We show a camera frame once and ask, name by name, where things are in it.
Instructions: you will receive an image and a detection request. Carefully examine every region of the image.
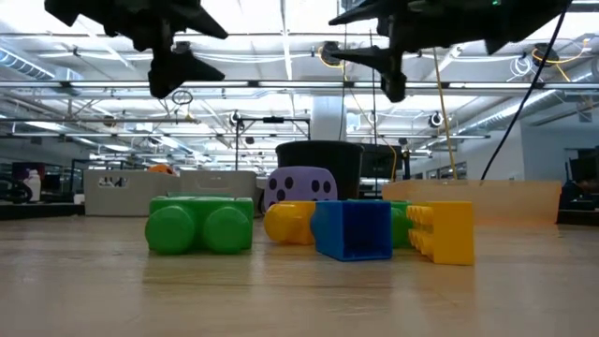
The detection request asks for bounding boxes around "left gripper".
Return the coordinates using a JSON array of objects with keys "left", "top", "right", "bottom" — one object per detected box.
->
[{"left": 105, "top": 0, "right": 230, "bottom": 100}]

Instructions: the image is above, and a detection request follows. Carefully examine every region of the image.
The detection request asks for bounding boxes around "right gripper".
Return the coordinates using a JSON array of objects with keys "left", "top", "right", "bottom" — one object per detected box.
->
[{"left": 327, "top": 0, "right": 497, "bottom": 104}]

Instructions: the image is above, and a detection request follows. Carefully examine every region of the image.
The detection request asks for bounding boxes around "purple foam die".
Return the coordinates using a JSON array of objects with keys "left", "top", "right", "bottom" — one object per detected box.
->
[{"left": 262, "top": 165, "right": 340, "bottom": 212}]

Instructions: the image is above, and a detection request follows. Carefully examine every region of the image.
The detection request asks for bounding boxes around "black background stand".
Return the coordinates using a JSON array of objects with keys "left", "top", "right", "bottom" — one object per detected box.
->
[{"left": 232, "top": 110, "right": 314, "bottom": 172}]

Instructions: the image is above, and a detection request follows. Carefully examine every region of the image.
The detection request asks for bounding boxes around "black plastic bucket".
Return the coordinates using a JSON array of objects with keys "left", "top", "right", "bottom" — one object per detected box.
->
[{"left": 274, "top": 139, "right": 366, "bottom": 202}]

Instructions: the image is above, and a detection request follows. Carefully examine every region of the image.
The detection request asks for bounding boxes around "grey plastic bin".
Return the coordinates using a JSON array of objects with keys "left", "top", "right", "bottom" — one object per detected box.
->
[
  {"left": 180, "top": 168, "right": 264, "bottom": 217},
  {"left": 83, "top": 168, "right": 182, "bottom": 218}
]

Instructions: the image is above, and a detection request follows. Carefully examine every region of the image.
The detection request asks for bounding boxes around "large green toy block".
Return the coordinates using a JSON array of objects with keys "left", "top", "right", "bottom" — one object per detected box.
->
[{"left": 144, "top": 195, "right": 256, "bottom": 256}]

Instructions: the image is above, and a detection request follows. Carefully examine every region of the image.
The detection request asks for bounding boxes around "blue toy block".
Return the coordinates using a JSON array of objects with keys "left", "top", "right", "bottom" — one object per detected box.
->
[{"left": 310, "top": 199, "right": 395, "bottom": 262}]

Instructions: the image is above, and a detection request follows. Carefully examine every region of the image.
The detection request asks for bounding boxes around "yellow toy block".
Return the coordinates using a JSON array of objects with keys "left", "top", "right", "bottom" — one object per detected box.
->
[{"left": 262, "top": 200, "right": 320, "bottom": 246}]

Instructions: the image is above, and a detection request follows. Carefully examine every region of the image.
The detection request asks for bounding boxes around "orange plastic tray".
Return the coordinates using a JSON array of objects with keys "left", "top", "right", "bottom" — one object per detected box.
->
[{"left": 380, "top": 179, "right": 563, "bottom": 227}]

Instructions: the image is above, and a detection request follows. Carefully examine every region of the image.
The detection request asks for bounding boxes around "white bottle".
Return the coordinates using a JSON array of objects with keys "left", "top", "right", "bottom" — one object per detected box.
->
[{"left": 22, "top": 168, "right": 43, "bottom": 203}]

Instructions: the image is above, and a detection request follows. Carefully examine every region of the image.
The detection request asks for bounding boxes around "long yellow studded block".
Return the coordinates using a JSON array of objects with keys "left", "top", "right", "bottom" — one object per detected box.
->
[{"left": 405, "top": 200, "right": 476, "bottom": 267}]

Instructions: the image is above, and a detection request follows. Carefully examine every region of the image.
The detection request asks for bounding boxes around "dark background bench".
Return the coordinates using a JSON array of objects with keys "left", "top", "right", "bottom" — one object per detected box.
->
[{"left": 0, "top": 161, "right": 85, "bottom": 221}]

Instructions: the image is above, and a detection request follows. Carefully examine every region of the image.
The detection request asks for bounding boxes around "dark background workstation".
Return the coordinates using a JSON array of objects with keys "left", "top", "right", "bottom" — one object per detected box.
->
[{"left": 558, "top": 148, "right": 599, "bottom": 226}]

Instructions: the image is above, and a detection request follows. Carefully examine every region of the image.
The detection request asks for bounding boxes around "yellow cable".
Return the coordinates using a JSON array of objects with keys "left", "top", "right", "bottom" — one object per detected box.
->
[{"left": 431, "top": 44, "right": 459, "bottom": 182}]

